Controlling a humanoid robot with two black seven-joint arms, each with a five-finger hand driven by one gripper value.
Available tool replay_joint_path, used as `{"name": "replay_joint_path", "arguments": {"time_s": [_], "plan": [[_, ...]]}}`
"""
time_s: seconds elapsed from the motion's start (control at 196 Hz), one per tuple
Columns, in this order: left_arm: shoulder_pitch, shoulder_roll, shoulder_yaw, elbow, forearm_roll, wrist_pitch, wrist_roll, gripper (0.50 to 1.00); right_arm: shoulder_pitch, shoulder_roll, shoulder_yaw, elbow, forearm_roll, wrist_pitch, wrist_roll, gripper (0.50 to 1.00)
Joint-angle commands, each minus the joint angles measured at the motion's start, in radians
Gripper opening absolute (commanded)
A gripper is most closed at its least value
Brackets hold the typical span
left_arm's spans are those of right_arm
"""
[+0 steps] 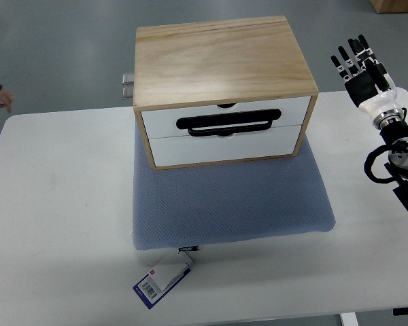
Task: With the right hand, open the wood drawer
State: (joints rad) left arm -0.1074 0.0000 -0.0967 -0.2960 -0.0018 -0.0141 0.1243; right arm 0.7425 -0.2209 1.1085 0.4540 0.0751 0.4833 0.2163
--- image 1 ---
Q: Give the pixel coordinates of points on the cardboard box corner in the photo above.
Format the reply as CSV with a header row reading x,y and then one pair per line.
x,y
390,6

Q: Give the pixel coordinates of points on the white drawer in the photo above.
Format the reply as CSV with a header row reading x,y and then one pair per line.
x,y
183,150
163,123

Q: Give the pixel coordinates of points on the upper metal table bracket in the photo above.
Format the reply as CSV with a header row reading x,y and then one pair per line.
x,y
128,79

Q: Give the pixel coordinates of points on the white table leg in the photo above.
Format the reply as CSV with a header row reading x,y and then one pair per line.
x,y
349,319

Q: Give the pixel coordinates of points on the person's hand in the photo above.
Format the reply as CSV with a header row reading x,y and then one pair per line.
x,y
6,99

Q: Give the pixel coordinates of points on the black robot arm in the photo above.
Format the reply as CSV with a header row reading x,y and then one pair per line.
x,y
394,132

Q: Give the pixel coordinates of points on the blue mesh cushion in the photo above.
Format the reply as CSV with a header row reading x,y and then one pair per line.
x,y
186,207

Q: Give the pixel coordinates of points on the white top drawer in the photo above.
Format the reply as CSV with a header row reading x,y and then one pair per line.
x,y
163,123

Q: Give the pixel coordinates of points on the black drawer handle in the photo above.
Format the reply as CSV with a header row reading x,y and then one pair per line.
x,y
226,124

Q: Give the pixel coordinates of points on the lower metal table bracket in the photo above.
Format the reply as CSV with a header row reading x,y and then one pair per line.
x,y
127,92

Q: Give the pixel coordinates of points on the white bottom drawer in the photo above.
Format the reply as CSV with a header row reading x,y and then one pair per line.
x,y
183,150

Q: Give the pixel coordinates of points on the white blue product tag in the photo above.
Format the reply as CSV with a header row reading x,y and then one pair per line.
x,y
163,277

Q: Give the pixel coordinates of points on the wooden drawer cabinet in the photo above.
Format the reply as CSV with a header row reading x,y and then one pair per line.
x,y
219,63

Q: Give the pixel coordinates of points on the metal table bracket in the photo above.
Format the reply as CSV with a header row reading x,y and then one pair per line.
x,y
128,79
127,92

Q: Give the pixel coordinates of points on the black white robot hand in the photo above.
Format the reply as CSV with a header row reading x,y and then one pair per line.
x,y
368,83

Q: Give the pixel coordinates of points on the black table control panel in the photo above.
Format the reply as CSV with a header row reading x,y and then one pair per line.
x,y
400,311

